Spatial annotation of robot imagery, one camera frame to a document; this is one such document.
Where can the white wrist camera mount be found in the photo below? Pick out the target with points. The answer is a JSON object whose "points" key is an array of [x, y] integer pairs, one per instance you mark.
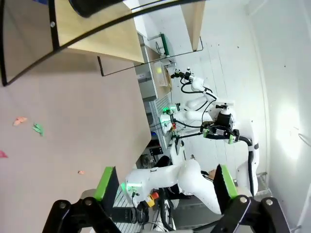
{"points": [[224, 105]]}

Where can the gray metal cabinet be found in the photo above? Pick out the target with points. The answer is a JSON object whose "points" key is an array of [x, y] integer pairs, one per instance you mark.
{"points": [[147, 80]]}

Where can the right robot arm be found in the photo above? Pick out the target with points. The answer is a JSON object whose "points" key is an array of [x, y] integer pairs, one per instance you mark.
{"points": [[189, 177]]}

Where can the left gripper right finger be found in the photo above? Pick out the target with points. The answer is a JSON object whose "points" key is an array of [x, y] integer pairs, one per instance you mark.
{"points": [[229, 187]]}

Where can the wooden shelf black metal frame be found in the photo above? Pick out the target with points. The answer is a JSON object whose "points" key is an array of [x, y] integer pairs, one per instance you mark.
{"points": [[97, 29]]}

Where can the yellow red emergency stop button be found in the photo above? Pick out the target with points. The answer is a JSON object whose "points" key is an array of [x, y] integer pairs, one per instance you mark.
{"points": [[152, 198]]}

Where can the tiny orange paper scrap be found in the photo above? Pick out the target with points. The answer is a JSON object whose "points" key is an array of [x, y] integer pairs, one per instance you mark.
{"points": [[81, 172]]}

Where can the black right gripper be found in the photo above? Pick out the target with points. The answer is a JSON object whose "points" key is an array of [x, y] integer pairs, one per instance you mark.
{"points": [[224, 120]]}

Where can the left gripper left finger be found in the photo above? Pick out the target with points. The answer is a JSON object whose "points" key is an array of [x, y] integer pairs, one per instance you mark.
{"points": [[107, 184]]}

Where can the peach paper scrap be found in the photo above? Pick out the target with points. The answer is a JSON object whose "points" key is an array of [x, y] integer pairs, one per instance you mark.
{"points": [[20, 121]]}

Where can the white box with yellow ball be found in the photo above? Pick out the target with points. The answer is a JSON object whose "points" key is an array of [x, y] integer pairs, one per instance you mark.
{"points": [[160, 74]]}

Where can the pink red paper scrap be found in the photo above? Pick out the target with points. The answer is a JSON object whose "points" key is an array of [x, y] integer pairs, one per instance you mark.
{"points": [[3, 154]]}

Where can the small distant black gripper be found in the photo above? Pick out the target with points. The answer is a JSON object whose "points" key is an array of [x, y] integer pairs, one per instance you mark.
{"points": [[181, 74]]}

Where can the green paper scrap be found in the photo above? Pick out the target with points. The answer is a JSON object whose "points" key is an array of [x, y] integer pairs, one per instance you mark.
{"points": [[39, 128]]}

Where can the cardboard box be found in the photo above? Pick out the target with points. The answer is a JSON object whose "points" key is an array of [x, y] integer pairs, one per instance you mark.
{"points": [[168, 78]]}

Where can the black control box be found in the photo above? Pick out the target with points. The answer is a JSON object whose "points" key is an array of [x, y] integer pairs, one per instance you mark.
{"points": [[156, 151]]}

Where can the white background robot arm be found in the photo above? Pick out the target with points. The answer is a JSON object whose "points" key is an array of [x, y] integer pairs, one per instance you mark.
{"points": [[189, 114], [198, 83]]}

